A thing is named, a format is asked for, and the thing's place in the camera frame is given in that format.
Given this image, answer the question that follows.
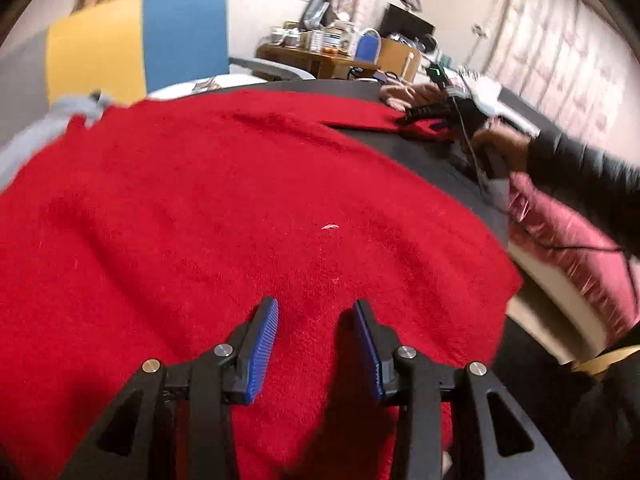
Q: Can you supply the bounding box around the red knitted sweater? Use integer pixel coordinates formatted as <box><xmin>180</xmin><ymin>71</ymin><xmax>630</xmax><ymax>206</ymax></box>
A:
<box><xmin>0</xmin><ymin>87</ymin><xmax>523</xmax><ymax>480</ymax></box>

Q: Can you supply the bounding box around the black monitor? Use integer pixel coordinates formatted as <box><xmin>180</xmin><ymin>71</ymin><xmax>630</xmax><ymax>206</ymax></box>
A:
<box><xmin>382</xmin><ymin>2</ymin><xmax>436</xmax><ymax>41</ymax></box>

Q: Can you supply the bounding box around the tilted dark screen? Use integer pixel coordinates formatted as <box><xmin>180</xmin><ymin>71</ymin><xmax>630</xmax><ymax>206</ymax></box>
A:
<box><xmin>300</xmin><ymin>0</ymin><xmax>332</xmax><ymax>28</ymax></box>

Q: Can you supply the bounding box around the white box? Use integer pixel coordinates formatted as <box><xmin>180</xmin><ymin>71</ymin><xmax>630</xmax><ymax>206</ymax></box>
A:
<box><xmin>465</xmin><ymin>72</ymin><xmax>503</xmax><ymax>111</ymax></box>

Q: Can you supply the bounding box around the person's right forearm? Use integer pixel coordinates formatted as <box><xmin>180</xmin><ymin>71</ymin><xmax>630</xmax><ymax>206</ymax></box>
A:
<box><xmin>527</xmin><ymin>125</ymin><xmax>640</xmax><ymax>211</ymax></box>

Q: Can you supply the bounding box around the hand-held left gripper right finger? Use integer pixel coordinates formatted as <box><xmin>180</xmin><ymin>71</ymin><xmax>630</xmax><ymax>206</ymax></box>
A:
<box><xmin>352</xmin><ymin>299</ymin><xmax>573</xmax><ymax>480</ymax></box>

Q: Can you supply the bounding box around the wooden desk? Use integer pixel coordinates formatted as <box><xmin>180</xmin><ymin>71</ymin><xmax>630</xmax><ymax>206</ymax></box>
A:
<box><xmin>257</xmin><ymin>42</ymin><xmax>381</xmax><ymax>81</ymax></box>

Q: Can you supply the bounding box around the wooden cabinet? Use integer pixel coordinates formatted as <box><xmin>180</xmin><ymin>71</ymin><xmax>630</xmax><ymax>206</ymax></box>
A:
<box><xmin>377</xmin><ymin>37</ymin><xmax>423</xmax><ymax>83</ymax></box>

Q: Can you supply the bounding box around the wooden stool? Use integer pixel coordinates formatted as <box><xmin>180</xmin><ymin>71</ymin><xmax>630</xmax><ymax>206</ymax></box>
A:
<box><xmin>570</xmin><ymin>345</ymin><xmax>640</xmax><ymax>376</ymax></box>

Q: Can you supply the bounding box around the light blue cloth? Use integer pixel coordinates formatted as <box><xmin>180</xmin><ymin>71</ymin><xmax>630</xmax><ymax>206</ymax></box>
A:
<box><xmin>0</xmin><ymin>94</ymin><xmax>108</xmax><ymax>191</ymax></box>

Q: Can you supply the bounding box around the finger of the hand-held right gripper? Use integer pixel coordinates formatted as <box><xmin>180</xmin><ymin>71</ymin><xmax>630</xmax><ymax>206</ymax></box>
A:
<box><xmin>397</xmin><ymin>104</ymin><xmax>448</xmax><ymax>128</ymax></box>

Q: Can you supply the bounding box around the cluster of cups and jars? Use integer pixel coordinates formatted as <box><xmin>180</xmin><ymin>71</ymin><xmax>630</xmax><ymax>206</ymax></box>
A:
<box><xmin>270</xmin><ymin>20</ymin><xmax>358</xmax><ymax>56</ymax></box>

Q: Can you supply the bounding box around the floral white curtain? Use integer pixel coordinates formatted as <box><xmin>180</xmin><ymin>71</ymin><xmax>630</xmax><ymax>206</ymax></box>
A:
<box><xmin>482</xmin><ymin>0</ymin><xmax>631</xmax><ymax>141</ymax></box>

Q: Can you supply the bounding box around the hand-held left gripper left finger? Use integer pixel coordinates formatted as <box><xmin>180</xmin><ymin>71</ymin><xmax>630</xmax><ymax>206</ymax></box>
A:
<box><xmin>59</xmin><ymin>296</ymin><xmax>280</xmax><ymax>480</ymax></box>

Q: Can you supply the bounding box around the black cable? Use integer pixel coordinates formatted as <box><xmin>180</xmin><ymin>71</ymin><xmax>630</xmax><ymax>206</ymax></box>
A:
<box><xmin>452</xmin><ymin>97</ymin><xmax>631</xmax><ymax>253</ymax></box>

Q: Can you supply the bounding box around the pink fluffy garment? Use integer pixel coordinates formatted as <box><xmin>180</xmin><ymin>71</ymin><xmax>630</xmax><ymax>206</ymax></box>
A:
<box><xmin>380</xmin><ymin>81</ymin><xmax>443</xmax><ymax>111</ymax></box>

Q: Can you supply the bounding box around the small blue chair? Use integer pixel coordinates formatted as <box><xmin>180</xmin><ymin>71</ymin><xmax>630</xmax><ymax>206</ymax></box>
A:
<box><xmin>354</xmin><ymin>27</ymin><xmax>382</xmax><ymax>61</ymax></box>

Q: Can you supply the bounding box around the beige mattress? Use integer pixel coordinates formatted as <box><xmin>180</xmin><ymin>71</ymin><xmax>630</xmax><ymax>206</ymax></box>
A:
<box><xmin>505</xmin><ymin>245</ymin><xmax>613</xmax><ymax>366</ymax></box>

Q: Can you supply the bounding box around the person's right hand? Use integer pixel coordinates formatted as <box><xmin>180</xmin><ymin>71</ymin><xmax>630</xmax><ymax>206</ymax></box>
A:
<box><xmin>472</xmin><ymin>119</ymin><xmax>532</xmax><ymax>173</ymax></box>

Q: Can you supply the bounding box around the yellow blue grey armchair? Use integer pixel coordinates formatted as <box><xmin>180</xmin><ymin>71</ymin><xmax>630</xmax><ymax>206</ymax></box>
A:
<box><xmin>0</xmin><ymin>0</ymin><xmax>316</xmax><ymax>131</ymax></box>

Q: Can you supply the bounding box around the maroon quilted jacket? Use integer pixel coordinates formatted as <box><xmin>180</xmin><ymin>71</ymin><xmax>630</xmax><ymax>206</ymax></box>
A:
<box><xmin>507</xmin><ymin>172</ymin><xmax>640</xmax><ymax>341</ymax></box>

